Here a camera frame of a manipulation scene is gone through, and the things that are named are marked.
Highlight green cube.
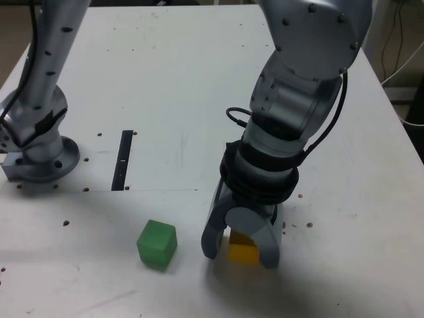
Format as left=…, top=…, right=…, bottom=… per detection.
left=136, top=219, right=178, bottom=272

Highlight yellow cube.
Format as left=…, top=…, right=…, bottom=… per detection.
left=228, top=230, right=260, bottom=265

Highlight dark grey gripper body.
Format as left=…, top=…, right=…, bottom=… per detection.
left=211, top=180, right=286, bottom=227

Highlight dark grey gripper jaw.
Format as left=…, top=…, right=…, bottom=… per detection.
left=201, top=199, right=238, bottom=260

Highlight black tape strip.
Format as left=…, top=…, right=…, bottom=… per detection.
left=111, top=130, right=134, bottom=192

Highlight black background cable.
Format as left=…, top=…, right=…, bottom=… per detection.
left=380, top=0, right=405, bottom=80

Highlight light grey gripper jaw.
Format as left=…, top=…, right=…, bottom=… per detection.
left=225, top=205, right=282, bottom=269

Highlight white background cable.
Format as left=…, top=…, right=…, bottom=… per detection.
left=380, top=41, right=424, bottom=127

